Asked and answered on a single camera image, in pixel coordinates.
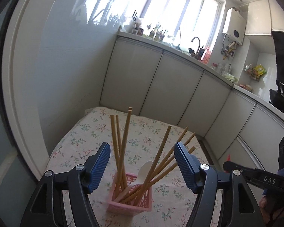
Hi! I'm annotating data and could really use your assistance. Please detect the pink perforated utensil basket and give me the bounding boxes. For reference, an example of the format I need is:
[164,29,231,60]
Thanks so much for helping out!
[106,172,154,213]

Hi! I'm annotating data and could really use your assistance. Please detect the white plastic spoon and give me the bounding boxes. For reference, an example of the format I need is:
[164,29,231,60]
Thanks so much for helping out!
[114,160,153,202]

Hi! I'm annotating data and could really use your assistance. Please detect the person's right hand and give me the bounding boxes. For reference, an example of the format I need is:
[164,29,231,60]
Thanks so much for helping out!
[259,196,284,226]

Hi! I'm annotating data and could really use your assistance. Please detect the yellow snack bag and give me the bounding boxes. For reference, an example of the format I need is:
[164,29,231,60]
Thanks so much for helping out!
[253,65,267,79]

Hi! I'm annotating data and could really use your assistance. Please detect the white lower kitchen cabinets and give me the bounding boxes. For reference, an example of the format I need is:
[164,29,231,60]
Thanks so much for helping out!
[100,32,284,172]

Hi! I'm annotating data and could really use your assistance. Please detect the floral tablecloth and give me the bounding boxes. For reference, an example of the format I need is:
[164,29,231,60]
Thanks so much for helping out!
[44,106,224,227]

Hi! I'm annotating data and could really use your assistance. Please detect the red bottle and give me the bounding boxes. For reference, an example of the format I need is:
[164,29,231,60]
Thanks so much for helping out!
[202,47,211,64]

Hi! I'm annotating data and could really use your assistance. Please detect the white door frame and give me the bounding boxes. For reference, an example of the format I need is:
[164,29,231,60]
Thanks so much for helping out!
[1,0,48,179]

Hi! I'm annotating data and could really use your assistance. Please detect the clear glass kettle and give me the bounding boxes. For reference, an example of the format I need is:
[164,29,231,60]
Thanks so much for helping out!
[224,63,231,75]

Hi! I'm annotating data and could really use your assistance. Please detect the wooden chopstick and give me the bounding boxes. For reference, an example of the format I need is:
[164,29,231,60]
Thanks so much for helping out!
[121,155,177,200]
[125,132,196,202]
[116,107,132,196]
[122,126,189,202]
[116,115,127,191]
[110,115,123,191]
[133,126,171,206]

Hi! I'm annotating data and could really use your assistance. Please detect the white water heater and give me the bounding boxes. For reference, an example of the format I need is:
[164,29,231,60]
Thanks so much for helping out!
[222,8,246,46]

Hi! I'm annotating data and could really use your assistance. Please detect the chrome kitchen faucet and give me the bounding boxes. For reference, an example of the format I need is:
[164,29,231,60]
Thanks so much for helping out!
[191,36,201,55]

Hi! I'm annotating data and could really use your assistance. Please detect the black wok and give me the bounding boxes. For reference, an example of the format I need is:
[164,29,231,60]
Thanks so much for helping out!
[269,80,284,113]

